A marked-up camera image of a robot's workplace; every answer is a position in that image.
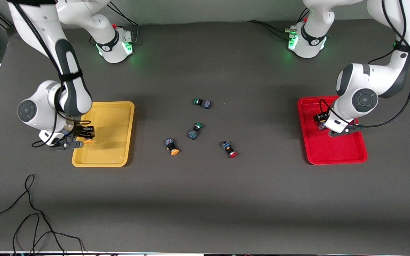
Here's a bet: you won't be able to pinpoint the yellow plastic tray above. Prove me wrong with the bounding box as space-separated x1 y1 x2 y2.
72 101 135 167

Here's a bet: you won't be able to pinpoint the black left arm base cables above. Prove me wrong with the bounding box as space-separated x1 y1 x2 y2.
246 7 331 41

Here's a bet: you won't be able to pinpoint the red plastic tray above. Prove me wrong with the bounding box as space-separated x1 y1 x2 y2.
297 95 368 165

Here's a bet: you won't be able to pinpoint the black right arm base cables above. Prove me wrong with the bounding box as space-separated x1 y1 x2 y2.
89 2 140 47

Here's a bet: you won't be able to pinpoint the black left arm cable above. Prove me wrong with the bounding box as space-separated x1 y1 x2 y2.
319 0 410 129

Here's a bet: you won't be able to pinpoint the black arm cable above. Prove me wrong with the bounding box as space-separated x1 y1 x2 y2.
319 0 410 129
7 0 92 148

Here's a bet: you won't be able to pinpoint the black arm base cables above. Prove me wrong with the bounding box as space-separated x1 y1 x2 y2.
246 7 331 41
89 2 140 47

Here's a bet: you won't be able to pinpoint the thin black loose cable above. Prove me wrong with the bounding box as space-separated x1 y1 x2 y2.
0 174 85 256

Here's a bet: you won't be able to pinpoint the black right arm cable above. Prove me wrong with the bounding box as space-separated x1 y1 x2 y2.
7 0 92 148

